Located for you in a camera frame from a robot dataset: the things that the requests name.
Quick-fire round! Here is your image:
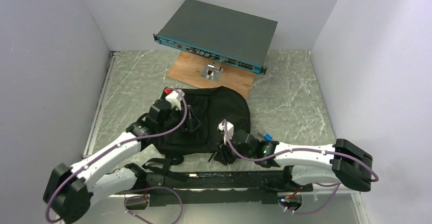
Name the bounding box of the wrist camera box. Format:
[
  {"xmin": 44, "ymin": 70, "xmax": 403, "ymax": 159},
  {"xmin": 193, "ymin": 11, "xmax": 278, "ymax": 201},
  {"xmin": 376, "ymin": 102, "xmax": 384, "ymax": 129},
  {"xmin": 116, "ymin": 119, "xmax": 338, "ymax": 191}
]
[
  {"xmin": 164, "ymin": 88, "xmax": 184, "ymax": 110},
  {"xmin": 218, "ymin": 120, "xmax": 234, "ymax": 145}
]

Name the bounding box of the blue grey network switch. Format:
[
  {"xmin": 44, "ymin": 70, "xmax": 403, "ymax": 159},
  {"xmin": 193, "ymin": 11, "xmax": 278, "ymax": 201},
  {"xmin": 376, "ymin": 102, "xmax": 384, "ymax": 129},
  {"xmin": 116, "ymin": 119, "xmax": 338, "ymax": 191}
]
[{"xmin": 153, "ymin": 0, "xmax": 278, "ymax": 74}]

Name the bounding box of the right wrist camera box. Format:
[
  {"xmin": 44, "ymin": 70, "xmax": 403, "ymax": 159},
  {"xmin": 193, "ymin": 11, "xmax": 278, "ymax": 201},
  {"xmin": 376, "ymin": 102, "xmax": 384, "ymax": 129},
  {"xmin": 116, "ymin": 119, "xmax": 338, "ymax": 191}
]
[{"xmin": 218, "ymin": 120, "xmax": 234, "ymax": 145}]

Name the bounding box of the black student backpack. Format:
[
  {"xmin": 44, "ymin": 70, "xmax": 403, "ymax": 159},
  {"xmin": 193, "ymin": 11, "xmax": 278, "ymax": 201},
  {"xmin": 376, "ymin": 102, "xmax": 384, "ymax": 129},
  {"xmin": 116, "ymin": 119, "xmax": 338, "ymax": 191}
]
[{"xmin": 142, "ymin": 87, "xmax": 251, "ymax": 182}]

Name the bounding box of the small blue capped bottle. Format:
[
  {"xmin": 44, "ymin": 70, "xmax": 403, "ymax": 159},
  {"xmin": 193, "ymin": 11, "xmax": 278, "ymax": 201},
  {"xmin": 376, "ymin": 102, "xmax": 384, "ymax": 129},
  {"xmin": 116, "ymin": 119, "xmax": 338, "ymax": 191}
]
[{"xmin": 258, "ymin": 131, "xmax": 273, "ymax": 141}]

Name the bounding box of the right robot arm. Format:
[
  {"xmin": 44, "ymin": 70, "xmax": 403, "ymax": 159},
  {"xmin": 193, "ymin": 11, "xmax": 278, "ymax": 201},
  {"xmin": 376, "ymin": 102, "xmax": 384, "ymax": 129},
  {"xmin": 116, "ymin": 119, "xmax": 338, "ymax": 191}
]
[{"xmin": 224, "ymin": 130, "xmax": 379, "ymax": 192}]

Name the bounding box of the metal stand bracket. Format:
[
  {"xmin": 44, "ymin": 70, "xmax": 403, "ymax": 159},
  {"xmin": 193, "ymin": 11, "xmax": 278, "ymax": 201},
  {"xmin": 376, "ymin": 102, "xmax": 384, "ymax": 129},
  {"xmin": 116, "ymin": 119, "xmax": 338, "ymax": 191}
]
[{"xmin": 200, "ymin": 62, "xmax": 224, "ymax": 82}]

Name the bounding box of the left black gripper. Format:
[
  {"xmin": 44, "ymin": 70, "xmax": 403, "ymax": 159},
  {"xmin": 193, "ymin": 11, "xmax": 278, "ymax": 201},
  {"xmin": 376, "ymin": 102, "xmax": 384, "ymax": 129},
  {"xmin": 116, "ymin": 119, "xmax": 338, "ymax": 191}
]
[{"xmin": 157, "ymin": 104, "xmax": 200, "ymax": 133}]

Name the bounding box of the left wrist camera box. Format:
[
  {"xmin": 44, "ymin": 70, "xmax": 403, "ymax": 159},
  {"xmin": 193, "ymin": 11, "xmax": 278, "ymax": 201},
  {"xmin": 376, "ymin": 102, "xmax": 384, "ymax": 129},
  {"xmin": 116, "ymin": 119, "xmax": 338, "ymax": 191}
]
[{"xmin": 164, "ymin": 88, "xmax": 184, "ymax": 110}]

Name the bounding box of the wooden base board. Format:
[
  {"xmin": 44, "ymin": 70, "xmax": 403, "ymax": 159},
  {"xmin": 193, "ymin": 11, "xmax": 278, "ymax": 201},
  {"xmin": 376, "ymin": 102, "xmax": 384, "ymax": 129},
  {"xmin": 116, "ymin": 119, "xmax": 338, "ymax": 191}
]
[{"xmin": 167, "ymin": 51, "xmax": 256, "ymax": 98}]

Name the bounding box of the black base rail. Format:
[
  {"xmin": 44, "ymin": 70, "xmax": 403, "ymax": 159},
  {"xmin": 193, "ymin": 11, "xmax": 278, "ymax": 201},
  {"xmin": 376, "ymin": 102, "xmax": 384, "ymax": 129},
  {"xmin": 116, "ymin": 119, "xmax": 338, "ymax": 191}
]
[{"xmin": 122, "ymin": 170, "xmax": 313, "ymax": 207}]

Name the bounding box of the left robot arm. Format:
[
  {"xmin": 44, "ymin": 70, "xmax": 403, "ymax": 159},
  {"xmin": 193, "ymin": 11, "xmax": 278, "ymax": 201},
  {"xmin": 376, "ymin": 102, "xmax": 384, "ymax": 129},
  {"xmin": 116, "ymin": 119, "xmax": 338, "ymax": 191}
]
[{"xmin": 43, "ymin": 92, "xmax": 189, "ymax": 223}]

